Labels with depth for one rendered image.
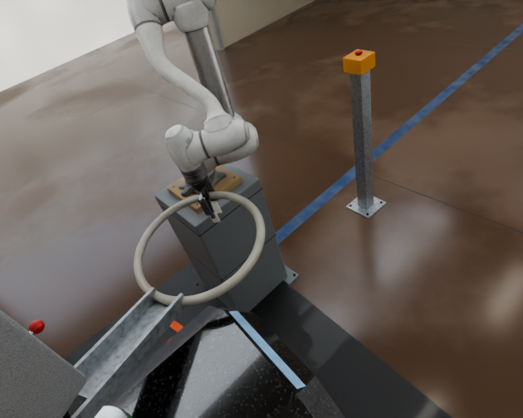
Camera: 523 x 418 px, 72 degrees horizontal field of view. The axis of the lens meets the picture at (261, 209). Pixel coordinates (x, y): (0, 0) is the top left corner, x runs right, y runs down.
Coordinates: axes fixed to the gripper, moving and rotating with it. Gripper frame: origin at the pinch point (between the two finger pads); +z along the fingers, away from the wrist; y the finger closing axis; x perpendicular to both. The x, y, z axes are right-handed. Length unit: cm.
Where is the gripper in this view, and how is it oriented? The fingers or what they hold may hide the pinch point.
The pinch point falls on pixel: (215, 212)
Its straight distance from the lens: 152.2
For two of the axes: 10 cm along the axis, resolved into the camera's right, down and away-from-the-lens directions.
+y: -0.7, 7.2, -6.9
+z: 2.5, 6.8, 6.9
